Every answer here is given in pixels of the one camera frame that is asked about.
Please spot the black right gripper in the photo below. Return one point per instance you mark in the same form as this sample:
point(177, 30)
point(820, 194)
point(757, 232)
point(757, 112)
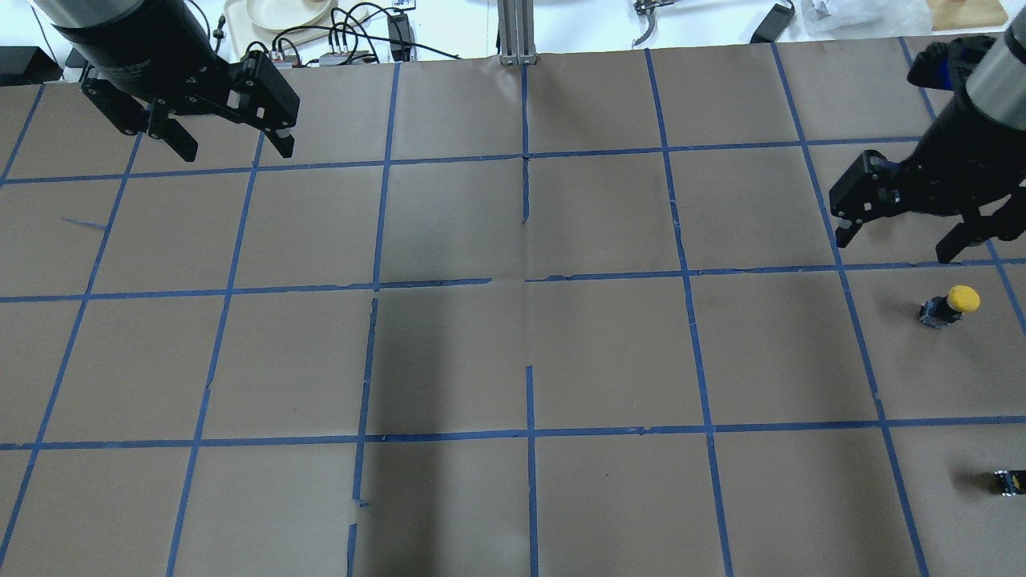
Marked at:
point(960, 138)

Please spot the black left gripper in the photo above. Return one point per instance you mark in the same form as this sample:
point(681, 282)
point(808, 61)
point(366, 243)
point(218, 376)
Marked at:
point(138, 50)

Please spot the yellow push button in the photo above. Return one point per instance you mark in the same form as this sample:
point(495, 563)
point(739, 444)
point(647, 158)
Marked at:
point(947, 309)

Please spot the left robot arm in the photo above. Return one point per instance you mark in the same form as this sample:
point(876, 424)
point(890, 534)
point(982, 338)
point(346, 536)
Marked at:
point(153, 64)

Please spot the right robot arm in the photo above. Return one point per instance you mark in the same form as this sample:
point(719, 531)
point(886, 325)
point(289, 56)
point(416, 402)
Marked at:
point(997, 87)

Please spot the beige tray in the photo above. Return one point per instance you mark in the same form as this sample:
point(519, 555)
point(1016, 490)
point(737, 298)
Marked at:
point(241, 31)

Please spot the beige plate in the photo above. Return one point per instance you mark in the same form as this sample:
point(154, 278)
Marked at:
point(282, 15)

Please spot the wooden cutting board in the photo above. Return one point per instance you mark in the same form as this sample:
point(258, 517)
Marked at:
point(962, 15)

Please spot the clear plastic bag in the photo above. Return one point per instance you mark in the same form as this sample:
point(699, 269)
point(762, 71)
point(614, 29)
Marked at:
point(865, 19)

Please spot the black power adapter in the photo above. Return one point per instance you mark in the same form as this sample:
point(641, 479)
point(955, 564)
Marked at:
point(774, 23)

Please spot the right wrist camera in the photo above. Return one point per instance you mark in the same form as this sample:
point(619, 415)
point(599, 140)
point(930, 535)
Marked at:
point(947, 65)

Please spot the aluminium frame post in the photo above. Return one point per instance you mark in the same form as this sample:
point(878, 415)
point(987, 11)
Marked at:
point(516, 33)

